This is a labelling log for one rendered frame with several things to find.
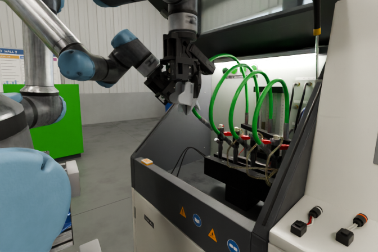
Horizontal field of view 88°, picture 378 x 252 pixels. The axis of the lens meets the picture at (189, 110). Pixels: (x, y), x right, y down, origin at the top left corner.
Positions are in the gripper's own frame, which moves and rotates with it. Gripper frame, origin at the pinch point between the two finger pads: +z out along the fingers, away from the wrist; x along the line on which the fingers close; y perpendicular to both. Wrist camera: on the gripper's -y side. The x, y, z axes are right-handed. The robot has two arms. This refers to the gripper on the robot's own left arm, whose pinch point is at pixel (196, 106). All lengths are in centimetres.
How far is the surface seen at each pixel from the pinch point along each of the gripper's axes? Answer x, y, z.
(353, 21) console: 39, -35, 8
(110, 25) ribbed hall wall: -595, -287, -194
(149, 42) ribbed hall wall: -616, -361, -74
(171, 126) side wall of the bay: -35.6, 1.2, 8.7
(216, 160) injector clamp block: -6.4, 8.0, 24.0
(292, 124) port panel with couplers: 7.0, -24.9, 39.6
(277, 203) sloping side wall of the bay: 28.4, 17.4, 21.6
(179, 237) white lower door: -4.8, 39.0, 26.2
